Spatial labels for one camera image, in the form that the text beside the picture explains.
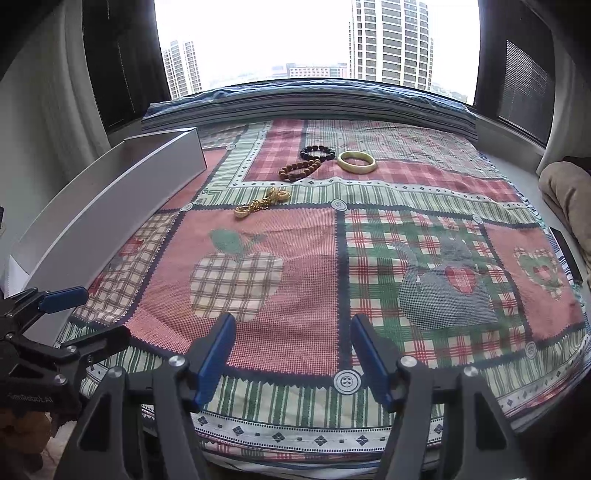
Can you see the dark window blind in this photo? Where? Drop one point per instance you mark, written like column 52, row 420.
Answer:
column 517, row 69
column 124, row 60

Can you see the low wide building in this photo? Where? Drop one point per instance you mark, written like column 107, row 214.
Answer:
column 316, row 71

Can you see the slim apartment tower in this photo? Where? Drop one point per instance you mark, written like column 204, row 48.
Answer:
column 182, row 69

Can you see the person's left hand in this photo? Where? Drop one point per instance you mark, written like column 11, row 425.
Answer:
column 18, row 422

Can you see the patchwork plaid blanket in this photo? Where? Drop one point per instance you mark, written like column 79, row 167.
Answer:
column 300, row 277

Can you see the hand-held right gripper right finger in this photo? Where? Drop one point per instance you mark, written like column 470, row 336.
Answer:
column 369, row 360

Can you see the cream bangle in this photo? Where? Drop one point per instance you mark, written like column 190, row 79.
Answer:
column 355, row 170

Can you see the beige cushion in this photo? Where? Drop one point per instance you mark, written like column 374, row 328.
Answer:
column 568, row 203

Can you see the tall apartment tower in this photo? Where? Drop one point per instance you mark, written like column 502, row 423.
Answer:
column 392, row 41

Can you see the folded blue striped bedding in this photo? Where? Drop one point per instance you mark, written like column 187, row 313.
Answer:
column 304, row 106

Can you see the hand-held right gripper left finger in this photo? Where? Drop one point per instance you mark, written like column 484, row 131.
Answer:
column 216, row 362

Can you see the white curtain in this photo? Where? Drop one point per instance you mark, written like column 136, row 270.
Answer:
column 570, row 83
column 83, row 83

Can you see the black remote control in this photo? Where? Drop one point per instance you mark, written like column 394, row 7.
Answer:
column 565, row 254

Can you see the white wooden drawer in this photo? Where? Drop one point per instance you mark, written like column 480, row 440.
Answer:
column 115, row 184

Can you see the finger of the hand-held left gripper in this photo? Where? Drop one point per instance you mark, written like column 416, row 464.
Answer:
column 104, row 341
column 64, row 297

